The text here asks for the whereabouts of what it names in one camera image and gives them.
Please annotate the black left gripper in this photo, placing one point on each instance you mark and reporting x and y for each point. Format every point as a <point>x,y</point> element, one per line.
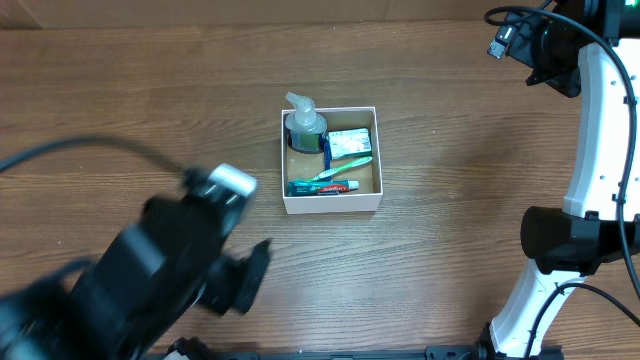
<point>226,273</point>

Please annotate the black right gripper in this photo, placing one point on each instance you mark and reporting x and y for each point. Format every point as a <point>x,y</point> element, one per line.
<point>530,38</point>

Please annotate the red white toothpaste tube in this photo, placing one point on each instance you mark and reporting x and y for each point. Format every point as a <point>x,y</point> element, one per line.
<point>316,188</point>

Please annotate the blue disposable razor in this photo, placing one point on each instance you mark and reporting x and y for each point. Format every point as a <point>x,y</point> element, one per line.
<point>327,156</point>

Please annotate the clear soap pump bottle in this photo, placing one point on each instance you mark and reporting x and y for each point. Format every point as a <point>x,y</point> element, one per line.
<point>307,129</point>

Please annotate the green white toothbrush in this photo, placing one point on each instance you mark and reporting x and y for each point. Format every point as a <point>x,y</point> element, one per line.
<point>359,162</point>

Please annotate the green soap bar package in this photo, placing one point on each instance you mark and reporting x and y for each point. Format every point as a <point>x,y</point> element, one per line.
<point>349,143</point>

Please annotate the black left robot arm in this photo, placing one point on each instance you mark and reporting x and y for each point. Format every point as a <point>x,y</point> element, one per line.
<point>69,315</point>

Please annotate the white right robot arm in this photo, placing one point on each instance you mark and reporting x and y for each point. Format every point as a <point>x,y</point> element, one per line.
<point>588,49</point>

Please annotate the white cardboard box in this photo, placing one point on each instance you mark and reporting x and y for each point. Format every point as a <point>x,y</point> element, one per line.
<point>295,165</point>

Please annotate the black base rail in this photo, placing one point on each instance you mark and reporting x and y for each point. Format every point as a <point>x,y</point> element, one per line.
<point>194,349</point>

